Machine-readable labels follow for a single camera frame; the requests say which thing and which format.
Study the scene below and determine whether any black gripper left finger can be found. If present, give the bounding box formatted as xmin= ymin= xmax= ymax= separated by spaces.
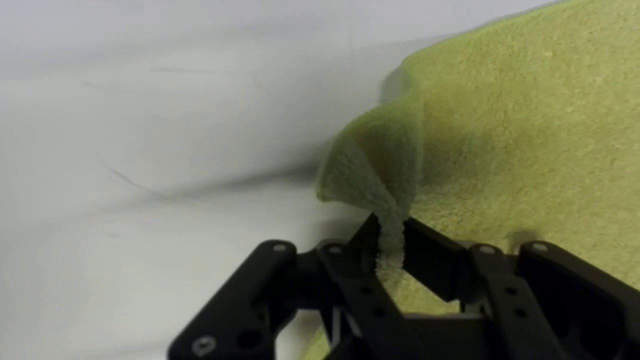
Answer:
xmin=166 ymin=212 xmax=405 ymax=360

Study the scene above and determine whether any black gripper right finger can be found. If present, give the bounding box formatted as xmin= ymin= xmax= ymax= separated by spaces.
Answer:
xmin=403 ymin=216 xmax=640 ymax=360

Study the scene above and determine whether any lime green towel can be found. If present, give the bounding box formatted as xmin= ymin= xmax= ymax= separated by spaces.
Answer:
xmin=301 ymin=0 xmax=640 ymax=360

